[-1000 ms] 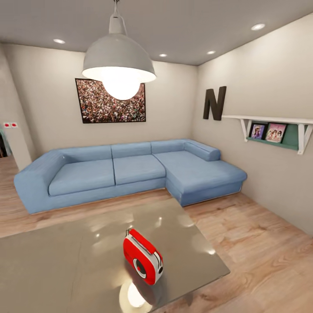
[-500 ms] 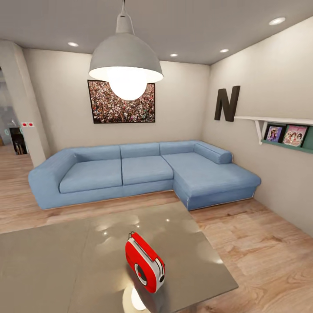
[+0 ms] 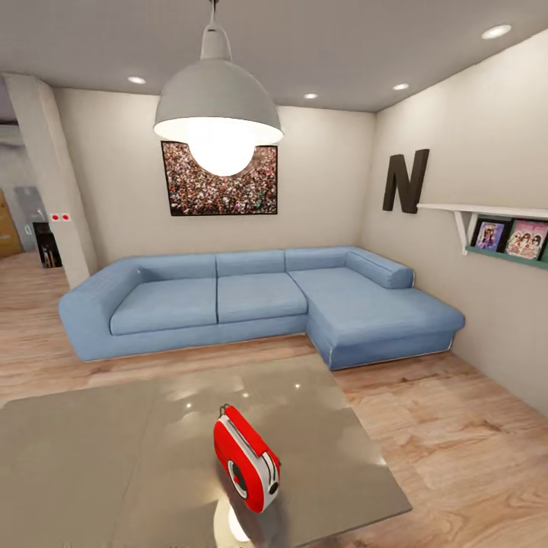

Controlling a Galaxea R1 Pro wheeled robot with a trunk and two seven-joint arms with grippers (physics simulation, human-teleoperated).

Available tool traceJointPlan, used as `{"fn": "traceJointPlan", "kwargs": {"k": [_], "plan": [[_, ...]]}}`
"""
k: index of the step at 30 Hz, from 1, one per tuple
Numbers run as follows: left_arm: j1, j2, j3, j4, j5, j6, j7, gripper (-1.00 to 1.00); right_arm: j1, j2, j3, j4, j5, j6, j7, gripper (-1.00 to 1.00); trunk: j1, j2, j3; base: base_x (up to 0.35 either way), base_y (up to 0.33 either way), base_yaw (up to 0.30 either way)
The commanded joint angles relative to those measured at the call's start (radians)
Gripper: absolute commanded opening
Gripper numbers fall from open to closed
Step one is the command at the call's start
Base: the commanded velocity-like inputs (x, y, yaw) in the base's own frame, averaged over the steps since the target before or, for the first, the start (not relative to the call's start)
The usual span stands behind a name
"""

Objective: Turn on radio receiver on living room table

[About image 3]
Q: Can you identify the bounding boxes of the radio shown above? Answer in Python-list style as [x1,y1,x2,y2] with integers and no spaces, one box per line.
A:
[214,406,281,512]

